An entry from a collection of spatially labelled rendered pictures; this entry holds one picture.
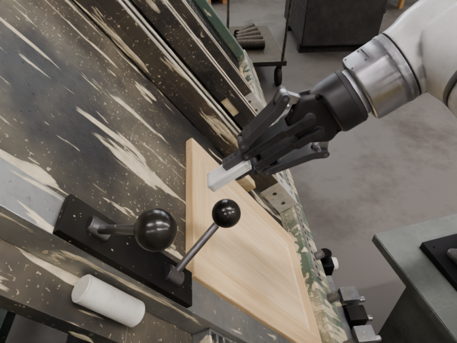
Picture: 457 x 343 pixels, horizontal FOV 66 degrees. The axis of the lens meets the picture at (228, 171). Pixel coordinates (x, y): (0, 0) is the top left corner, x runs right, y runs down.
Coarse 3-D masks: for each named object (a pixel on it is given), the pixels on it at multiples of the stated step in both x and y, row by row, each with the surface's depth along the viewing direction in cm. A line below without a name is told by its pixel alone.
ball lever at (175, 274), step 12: (216, 204) 45; (228, 204) 44; (216, 216) 44; (228, 216) 43; (240, 216) 45; (216, 228) 45; (204, 240) 44; (192, 252) 44; (168, 264) 44; (180, 264) 44; (168, 276) 43; (180, 276) 44
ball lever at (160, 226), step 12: (96, 216) 37; (144, 216) 30; (156, 216) 29; (168, 216) 30; (96, 228) 36; (108, 228) 35; (120, 228) 34; (132, 228) 32; (144, 228) 29; (156, 228) 29; (168, 228) 29; (144, 240) 29; (156, 240) 29; (168, 240) 30
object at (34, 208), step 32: (0, 160) 33; (0, 192) 31; (32, 192) 34; (0, 224) 32; (32, 224) 33; (64, 256) 36; (128, 288) 41; (192, 288) 48; (192, 320) 47; (224, 320) 51
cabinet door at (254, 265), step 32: (192, 160) 76; (192, 192) 68; (224, 192) 83; (192, 224) 62; (256, 224) 90; (224, 256) 66; (256, 256) 79; (288, 256) 98; (224, 288) 60; (256, 288) 71; (288, 288) 86; (256, 320) 65; (288, 320) 75
